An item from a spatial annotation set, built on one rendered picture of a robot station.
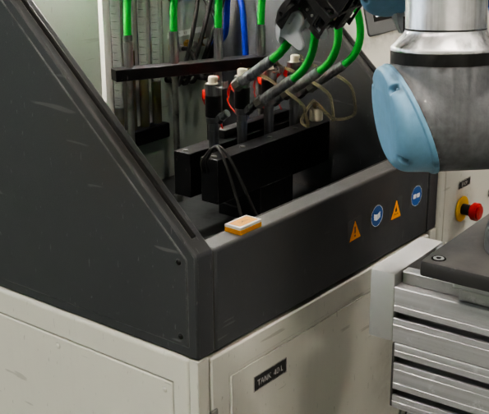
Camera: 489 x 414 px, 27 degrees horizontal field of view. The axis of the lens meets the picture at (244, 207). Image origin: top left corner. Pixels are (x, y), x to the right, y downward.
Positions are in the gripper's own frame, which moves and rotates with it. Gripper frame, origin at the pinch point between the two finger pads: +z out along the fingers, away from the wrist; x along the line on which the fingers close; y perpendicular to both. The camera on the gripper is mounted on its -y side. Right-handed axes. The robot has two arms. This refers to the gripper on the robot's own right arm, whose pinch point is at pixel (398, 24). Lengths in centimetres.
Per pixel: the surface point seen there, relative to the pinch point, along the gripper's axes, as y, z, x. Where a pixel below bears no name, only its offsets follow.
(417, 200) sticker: -2.8, 34.2, 14.6
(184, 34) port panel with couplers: -56, 9, 12
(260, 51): -36.4, 10.1, 11.4
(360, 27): -14.3, 3.4, 11.6
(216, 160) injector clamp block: -24.2, 23.1, -16.8
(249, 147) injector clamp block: -24.6, 23.0, -7.3
